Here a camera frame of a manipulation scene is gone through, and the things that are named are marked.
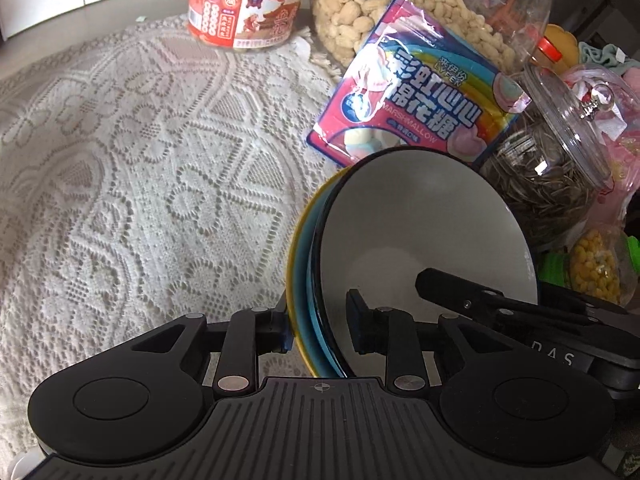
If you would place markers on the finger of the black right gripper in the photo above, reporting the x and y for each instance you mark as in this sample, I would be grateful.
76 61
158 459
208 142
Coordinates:
507 316

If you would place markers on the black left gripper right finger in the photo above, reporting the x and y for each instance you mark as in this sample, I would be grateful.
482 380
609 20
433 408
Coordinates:
395 334

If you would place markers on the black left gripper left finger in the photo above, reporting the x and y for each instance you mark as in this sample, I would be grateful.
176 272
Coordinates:
240 342

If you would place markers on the blue enamel bowl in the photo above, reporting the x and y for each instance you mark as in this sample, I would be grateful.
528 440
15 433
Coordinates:
391 216

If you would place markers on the bag of corn kernels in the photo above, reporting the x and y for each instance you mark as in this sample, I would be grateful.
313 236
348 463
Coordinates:
593 268

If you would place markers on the clear jar sunflower seeds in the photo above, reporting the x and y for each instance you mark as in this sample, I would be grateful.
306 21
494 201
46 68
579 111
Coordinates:
550 165

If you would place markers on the white lace tablecloth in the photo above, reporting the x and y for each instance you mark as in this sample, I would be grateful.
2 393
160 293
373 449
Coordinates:
145 175

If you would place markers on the pink marshmallow bag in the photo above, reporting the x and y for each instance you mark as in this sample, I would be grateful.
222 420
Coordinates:
414 83

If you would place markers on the peanut jar red label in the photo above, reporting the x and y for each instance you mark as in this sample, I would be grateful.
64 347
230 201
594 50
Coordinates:
242 24

